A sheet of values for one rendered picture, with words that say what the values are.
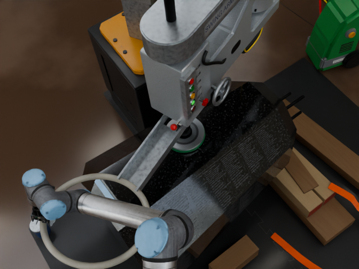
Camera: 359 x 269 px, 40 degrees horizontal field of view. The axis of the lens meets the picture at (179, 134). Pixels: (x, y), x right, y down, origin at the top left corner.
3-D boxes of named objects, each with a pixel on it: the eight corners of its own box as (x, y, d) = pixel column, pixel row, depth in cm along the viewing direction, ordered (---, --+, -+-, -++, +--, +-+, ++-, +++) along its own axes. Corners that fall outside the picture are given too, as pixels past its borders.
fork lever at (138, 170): (193, 69, 252) (192, 64, 248) (224, 86, 245) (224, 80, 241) (113, 177, 235) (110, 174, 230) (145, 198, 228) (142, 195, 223)
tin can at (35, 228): (50, 222, 325) (44, 215, 313) (51, 236, 319) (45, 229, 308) (35, 226, 324) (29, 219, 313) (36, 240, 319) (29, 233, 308)
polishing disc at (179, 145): (206, 149, 253) (206, 147, 252) (165, 152, 253) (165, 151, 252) (202, 115, 264) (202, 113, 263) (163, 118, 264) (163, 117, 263)
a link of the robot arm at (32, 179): (28, 189, 189) (16, 173, 194) (33, 207, 199) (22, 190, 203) (49, 178, 193) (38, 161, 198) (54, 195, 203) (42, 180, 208)
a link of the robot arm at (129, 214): (210, 214, 169) (80, 183, 210) (188, 218, 159) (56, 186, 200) (207, 247, 170) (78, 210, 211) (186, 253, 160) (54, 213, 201)
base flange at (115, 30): (98, 29, 312) (96, 24, 308) (161, -5, 324) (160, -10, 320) (137, 78, 290) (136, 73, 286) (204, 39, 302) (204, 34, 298)
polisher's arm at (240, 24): (245, 7, 273) (250, -69, 231) (281, 23, 265) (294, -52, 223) (168, 98, 245) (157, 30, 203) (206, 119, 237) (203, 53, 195)
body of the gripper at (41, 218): (32, 222, 213) (26, 207, 203) (37, 206, 218) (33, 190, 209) (49, 224, 212) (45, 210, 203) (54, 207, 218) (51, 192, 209)
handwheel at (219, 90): (215, 82, 240) (215, 63, 227) (232, 91, 236) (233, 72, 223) (198, 103, 234) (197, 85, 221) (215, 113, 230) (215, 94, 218)
